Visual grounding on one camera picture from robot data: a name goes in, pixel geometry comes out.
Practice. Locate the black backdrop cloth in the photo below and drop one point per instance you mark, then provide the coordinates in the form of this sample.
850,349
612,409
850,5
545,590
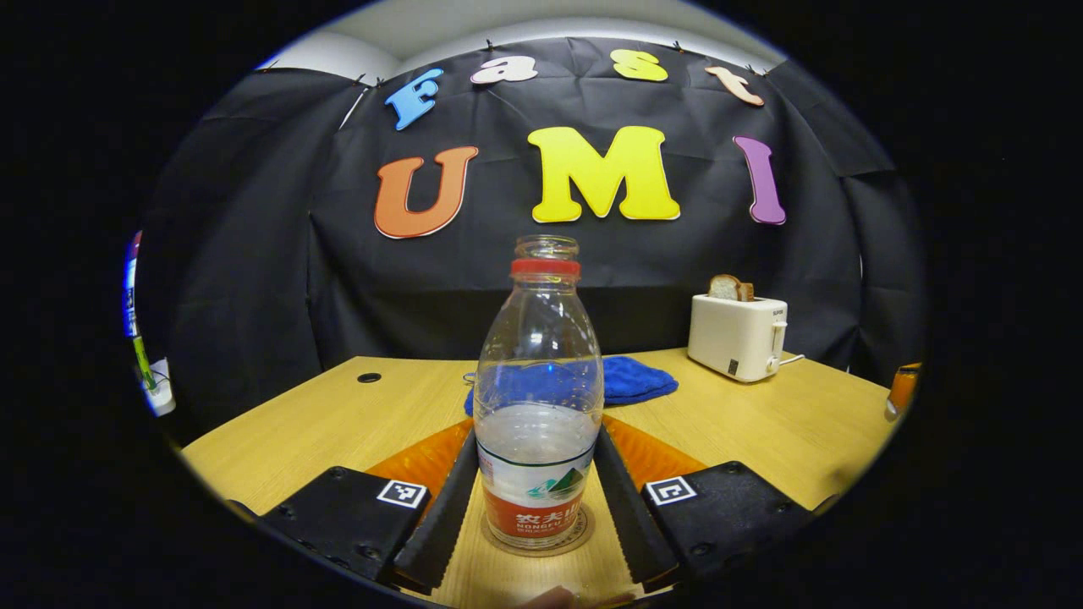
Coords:
254,254

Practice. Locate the computer monitor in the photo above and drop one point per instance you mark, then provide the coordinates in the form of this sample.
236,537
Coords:
131,283

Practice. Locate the bread slice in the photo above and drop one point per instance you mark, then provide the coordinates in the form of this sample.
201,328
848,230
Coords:
726,288

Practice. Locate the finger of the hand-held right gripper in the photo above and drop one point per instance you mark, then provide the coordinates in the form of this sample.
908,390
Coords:
902,389

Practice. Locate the round wooden coaster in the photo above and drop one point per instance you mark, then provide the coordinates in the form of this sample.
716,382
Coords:
583,538

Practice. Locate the blue towel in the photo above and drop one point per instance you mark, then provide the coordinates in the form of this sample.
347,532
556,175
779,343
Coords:
636,380

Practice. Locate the white side table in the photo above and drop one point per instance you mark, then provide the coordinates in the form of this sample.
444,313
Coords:
161,393

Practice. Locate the white toaster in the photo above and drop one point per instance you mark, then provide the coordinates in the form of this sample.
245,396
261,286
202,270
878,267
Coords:
734,338

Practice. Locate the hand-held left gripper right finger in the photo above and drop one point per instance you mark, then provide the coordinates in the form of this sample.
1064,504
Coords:
626,516

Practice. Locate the clear plastic water bottle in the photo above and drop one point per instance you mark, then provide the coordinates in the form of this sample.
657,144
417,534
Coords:
538,355

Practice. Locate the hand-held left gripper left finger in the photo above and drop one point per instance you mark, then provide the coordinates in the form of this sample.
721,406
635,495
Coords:
440,516

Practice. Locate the green drink bottle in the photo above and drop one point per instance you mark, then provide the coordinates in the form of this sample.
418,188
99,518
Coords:
143,364

